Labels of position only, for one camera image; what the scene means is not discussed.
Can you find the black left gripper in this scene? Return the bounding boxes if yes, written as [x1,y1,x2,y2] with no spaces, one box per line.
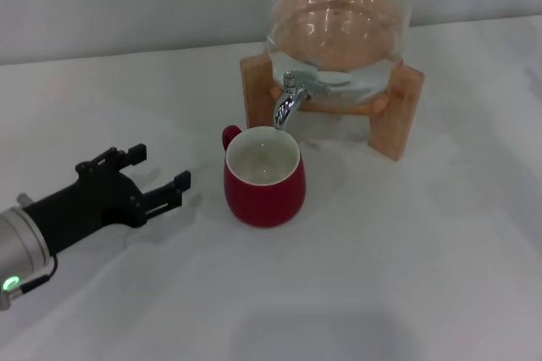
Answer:
[20,143,193,258]

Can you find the red ceramic cup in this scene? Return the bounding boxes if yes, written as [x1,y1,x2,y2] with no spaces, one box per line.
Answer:
[222,125,307,229]

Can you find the chrome dispenser faucet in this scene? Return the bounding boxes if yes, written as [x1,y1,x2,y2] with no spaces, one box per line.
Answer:
[273,70,331,130]

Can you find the wooden dispenser stand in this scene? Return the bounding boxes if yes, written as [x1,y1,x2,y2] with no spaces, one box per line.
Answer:
[240,52,425,163]

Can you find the glass water dispenser jar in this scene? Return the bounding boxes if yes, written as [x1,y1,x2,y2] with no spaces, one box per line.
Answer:
[264,0,414,107]

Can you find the left arm connector cable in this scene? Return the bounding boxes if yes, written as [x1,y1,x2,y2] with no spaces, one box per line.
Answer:
[8,254,58,299]

